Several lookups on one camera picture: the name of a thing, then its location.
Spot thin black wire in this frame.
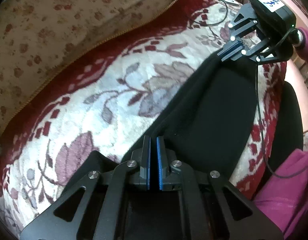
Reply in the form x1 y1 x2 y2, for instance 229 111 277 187
189 0 308 179

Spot black chair seat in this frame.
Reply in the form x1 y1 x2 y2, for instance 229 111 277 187
271 82 303 158

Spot black knit pants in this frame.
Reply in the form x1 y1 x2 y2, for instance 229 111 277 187
61 52 267 240

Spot gloved right hand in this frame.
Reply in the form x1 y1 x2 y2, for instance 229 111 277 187
292 27 308 53

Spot magenta sleeve forearm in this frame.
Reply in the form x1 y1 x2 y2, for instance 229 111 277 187
254 27 308 240

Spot floral beige quilt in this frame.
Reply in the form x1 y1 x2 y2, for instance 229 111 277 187
0 0 172 133

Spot red white floral blanket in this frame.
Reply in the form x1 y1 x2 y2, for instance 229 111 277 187
0 0 286 239

